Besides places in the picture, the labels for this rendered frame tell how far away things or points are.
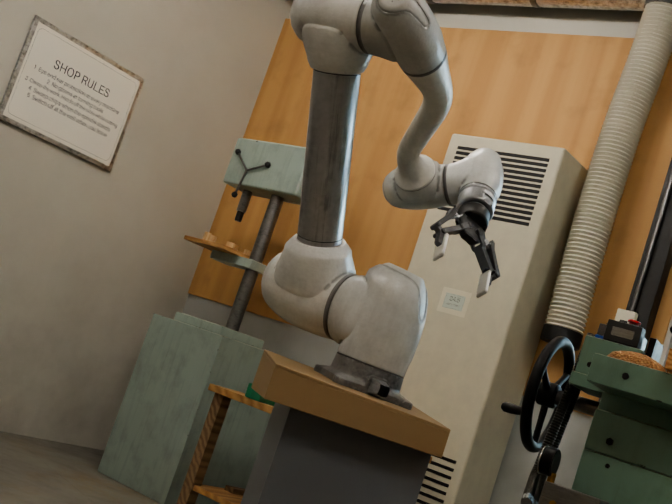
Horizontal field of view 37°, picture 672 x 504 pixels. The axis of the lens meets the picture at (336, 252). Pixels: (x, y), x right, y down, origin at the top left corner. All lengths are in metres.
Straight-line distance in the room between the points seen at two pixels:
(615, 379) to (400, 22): 0.83
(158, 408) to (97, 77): 1.49
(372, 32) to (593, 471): 1.02
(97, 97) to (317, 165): 2.65
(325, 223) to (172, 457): 2.17
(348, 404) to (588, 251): 2.13
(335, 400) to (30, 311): 2.87
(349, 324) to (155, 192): 2.95
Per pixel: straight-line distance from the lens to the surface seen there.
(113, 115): 4.77
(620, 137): 4.09
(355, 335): 2.13
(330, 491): 2.06
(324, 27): 2.09
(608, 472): 2.26
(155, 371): 4.36
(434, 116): 2.23
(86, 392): 5.00
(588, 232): 3.99
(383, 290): 2.13
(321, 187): 2.16
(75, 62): 4.63
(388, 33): 2.00
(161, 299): 5.16
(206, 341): 4.19
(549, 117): 4.44
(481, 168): 2.43
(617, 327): 2.40
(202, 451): 3.66
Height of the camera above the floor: 0.67
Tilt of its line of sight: 7 degrees up
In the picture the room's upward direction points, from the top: 19 degrees clockwise
